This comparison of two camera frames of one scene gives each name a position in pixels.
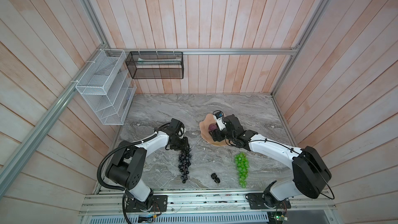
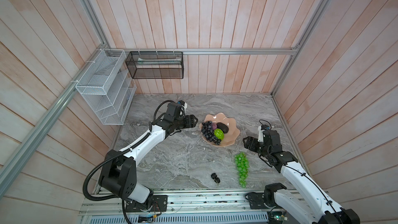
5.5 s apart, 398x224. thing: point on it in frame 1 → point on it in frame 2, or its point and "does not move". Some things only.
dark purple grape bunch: x=185 y=156 → x=207 y=130
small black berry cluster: x=214 y=176 does not move
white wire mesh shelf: x=107 y=84 does not move
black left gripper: x=185 y=143 → x=190 y=123
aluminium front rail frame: x=209 y=203 does not move
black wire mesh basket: x=156 y=65 does not move
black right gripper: x=215 y=134 → x=251 y=146
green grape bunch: x=242 y=163 does not move
